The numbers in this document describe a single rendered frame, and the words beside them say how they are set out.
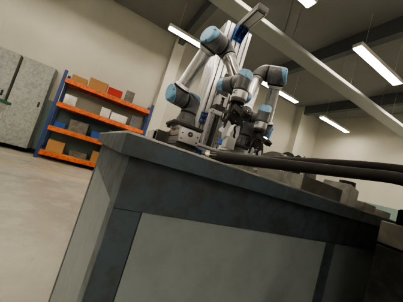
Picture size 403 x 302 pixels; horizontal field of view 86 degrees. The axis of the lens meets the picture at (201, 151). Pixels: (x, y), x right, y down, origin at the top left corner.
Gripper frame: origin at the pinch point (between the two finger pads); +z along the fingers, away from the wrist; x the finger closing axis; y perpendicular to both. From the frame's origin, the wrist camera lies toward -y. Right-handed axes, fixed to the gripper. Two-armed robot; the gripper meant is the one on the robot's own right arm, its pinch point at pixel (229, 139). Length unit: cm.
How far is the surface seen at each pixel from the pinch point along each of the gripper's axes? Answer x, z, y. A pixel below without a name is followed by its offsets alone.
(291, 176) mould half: -10.1, 10.4, -30.9
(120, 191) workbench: 50, 25, -47
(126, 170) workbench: 50, 21, -47
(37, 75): 182, -74, 515
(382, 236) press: -18, 21, -58
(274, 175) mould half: -10.1, 11.3, -23.0
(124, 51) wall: 34, -222, 538
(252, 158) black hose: 19.8, 11.0, -41.7
